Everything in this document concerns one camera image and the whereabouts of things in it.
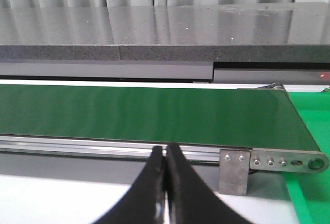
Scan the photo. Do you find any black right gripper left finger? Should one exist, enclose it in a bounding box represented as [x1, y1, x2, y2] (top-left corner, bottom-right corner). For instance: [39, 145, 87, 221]
[95, 146, 166, 223]

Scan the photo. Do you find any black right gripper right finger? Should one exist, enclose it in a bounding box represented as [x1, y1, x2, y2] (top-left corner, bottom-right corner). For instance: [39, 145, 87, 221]
[165, 143, 250, 223]

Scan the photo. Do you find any green conveyor belt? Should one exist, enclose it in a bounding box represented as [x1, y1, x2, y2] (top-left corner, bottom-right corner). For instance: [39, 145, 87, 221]
[1, 85, 318, 151]

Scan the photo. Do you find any green plastic tray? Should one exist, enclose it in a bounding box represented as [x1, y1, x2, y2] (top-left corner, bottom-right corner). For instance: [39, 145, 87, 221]
[284, 88, 329, 223]

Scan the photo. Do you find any grey stone countertop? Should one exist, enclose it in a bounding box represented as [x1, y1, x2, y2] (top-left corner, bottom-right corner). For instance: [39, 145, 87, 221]
[0, 2, 330, 84]

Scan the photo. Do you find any steel conveyor end bracket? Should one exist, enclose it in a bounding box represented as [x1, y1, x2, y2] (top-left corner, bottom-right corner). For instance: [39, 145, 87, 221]
[219, 148, 329, 196]

